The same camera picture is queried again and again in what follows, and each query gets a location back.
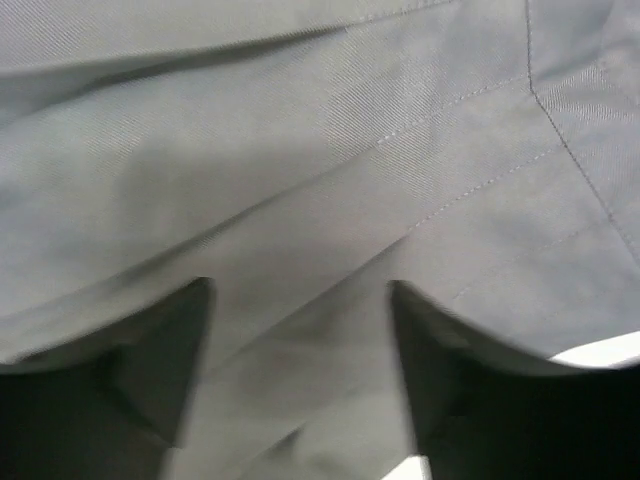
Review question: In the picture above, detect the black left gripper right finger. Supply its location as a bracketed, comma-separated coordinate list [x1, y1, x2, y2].
[389, 280, 639, 479]

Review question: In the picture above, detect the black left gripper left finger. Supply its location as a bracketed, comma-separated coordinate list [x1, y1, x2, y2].
[1, 277, 215, 479]

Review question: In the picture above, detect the grey pleated skirt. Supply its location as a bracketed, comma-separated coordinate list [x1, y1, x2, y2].
[1, 1, 639, 479]

